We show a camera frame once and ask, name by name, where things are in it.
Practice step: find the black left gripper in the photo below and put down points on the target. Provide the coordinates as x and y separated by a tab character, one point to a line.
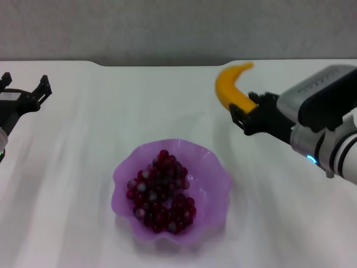
14	107

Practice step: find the purple scalloped plastic bowl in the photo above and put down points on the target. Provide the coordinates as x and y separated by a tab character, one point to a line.
212	178

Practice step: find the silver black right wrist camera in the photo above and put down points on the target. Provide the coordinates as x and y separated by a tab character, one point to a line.
315	95

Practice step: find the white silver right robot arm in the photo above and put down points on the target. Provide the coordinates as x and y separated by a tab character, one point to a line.
329	150

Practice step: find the dark red grape bunch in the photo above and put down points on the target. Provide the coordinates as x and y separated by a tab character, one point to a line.
161	192

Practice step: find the yellow banana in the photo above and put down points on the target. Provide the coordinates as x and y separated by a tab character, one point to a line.
230	86

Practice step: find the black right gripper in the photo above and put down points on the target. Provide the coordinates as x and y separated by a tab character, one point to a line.
267	120

